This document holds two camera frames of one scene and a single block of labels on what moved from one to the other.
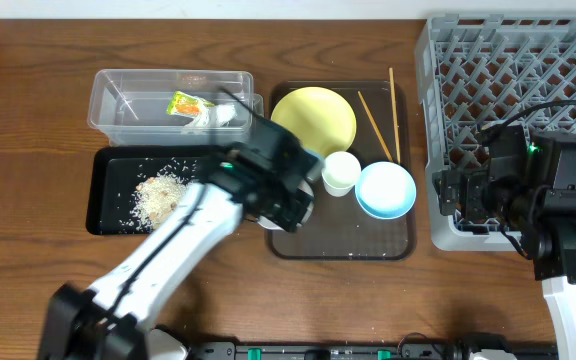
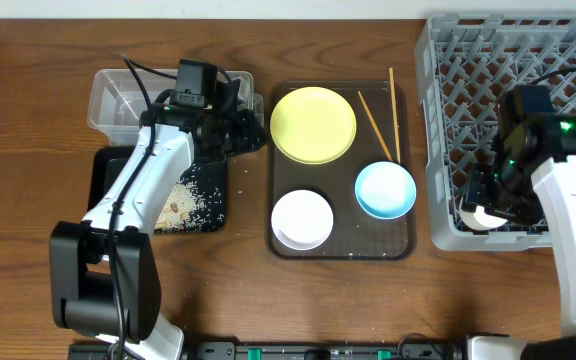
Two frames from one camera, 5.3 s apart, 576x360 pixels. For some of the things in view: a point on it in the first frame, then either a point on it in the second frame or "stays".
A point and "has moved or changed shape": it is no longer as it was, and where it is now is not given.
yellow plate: x=319 y=117 stays
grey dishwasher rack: x=477 y=70 stays
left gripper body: x=297 y=201 to x=247 y=132
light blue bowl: x=385 y=190 stays
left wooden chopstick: x=376 y=127 stays
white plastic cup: x=340 y=172 has moved or changed shape
